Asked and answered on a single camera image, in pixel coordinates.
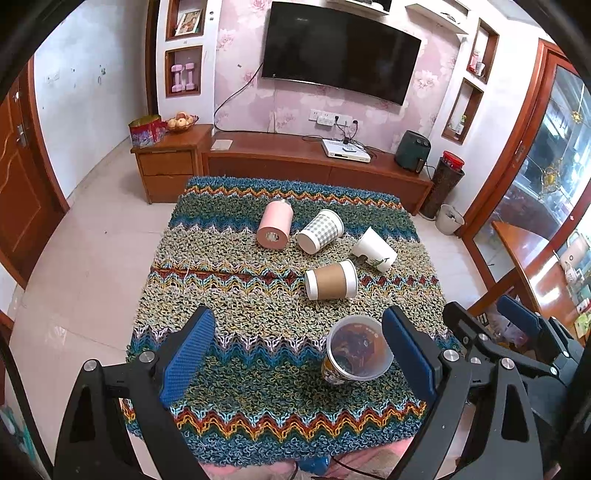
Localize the white bucket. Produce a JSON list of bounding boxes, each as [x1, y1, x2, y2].
[[435, 203, 465, 236]]

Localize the dark green air fryer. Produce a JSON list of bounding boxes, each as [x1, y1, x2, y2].
[[394, 130, 432, 174]]

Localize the white leaf print paper cup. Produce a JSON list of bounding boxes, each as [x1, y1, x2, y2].
[[352, 226, 399, 273]]

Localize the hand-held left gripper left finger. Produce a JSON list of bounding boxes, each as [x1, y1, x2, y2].
[[54, 305, 218, 480]]

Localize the basket of fruit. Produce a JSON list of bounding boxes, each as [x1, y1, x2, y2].
[[165, 111, 200, 134]]

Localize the checked paper cup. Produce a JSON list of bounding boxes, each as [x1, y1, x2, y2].
[[296, 209, 345, 254]]

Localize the wooden side table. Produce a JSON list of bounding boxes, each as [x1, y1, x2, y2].
[[491, 220, 591, 335]]

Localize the black television cable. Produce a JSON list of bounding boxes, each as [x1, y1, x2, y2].
[[213, 69, 259, 133]]

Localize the brown sleeve paper cup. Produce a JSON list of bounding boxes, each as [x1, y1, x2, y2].
[[304, 260, 359, 301]]

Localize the framed picture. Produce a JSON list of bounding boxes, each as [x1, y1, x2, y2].
[[175, 8, 204, 37]]

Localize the colourful zigzag woven blanket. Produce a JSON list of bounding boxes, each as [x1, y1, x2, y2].
[[124, 175, 462, 468]]

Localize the black wall television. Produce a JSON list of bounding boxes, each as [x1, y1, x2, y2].
[[261, 1, 423, 106]]

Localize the red printed tin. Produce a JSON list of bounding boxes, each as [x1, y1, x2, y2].
[[128, 114, 168, 148]]

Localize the brown wooden door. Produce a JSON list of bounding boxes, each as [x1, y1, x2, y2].
[[0, 59, 71, 289]]

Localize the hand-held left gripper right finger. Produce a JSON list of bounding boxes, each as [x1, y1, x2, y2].
[[381, 306, 544, 480]]

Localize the small wooden drawer cabinet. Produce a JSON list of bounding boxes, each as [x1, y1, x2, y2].
[[130, 124, 214, 205]]

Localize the pink cup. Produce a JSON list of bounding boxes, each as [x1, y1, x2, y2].
[[256, 199, 295, 250]]

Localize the tall dark red-lidded bin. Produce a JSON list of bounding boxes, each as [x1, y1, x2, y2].
[[419, 151, 465, 219]]

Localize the white set-top box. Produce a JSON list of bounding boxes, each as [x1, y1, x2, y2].
[[321, 137, 372, 164]]

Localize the wooden framed glass door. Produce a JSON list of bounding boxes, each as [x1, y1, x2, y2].
[[462, 39, 591, 296]]

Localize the clear plastic printed cup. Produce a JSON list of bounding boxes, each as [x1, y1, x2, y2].
[[322, 315, 394, 386]]

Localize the long wooden television cabinet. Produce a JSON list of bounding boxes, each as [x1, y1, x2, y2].
[[202, 130, 435, 216]]

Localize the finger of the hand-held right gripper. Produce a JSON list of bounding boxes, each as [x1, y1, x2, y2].
[[496, 294, 583, 377], [442, 301, 502, 376]]

